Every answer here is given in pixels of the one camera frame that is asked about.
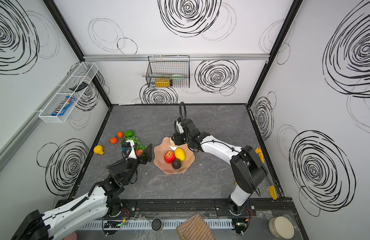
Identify red fake strawberry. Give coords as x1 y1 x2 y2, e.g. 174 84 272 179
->
135 150 143 156

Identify yellow fake lemon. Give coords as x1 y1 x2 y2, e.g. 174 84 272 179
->
174 148 186 162

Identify red fake apple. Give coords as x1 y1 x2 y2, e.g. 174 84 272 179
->
164 151 176 164

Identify pink wavy fruit bowl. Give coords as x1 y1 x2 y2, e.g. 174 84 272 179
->
153 137 195 174

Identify dark fake avocado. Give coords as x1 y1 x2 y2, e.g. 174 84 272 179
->
171 159 182 170

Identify yellow fake pear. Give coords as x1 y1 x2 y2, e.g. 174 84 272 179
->
93 145 104 155

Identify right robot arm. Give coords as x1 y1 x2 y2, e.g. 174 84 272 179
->
171 118 268 216

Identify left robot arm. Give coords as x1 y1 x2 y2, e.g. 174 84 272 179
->
12 140 152 240

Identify green fake grapes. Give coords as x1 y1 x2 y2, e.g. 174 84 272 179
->
122 136 147 151

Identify green fake lime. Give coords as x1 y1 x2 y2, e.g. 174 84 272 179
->
124 130 135 137

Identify green item in basket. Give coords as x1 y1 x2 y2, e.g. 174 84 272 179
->
148 73 186 82

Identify yellow sponge in basket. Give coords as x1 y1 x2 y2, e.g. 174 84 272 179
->
155 78 171 88

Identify blue candy packet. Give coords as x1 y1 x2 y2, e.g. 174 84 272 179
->
51 96 75 116

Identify black remote control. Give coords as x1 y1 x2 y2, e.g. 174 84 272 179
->
69 82 88 93

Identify striped brown cloth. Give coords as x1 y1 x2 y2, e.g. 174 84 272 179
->
176 214 216 240

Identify pink cup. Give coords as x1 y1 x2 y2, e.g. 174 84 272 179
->
63 232 78 240

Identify black wire wall basket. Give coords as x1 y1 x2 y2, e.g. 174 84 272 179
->
142 55 191 89

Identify yellow handled tongs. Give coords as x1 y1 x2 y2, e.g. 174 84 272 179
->
254 147 278 201

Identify white wire wall shelf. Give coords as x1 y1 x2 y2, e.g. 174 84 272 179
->
38 62 98 124

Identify white slotted cable duct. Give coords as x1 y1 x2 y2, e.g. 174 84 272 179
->
79 219 234 231

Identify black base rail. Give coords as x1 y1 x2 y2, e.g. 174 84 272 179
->
55 197 295 217

